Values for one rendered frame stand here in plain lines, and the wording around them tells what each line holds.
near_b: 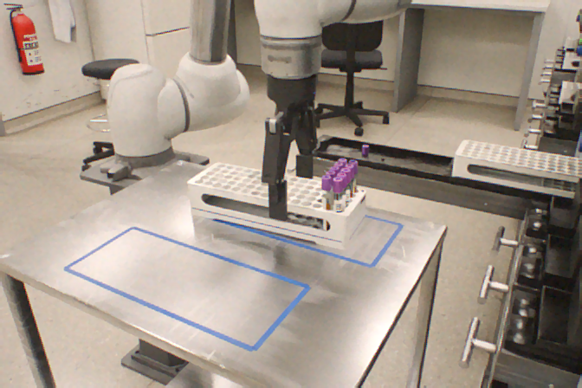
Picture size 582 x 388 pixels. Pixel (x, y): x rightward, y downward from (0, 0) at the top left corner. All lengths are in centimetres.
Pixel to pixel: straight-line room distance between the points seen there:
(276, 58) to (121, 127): 69
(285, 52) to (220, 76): 65
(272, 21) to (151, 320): 43
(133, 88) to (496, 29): 369
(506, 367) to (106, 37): 420
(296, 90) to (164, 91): 65
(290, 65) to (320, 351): 39
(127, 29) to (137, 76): 305
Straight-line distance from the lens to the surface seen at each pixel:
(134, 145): 135
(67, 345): 198
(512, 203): 108
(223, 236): 84
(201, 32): 133
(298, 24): 72
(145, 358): 179
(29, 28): 415
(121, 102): 133
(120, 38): 444
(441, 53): 471
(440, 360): 183
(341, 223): 77
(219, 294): 71
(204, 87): 136
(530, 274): 82
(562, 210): 103
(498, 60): 465
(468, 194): 109
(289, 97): 75
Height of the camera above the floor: 125
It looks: 27 degrees down
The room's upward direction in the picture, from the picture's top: straight up
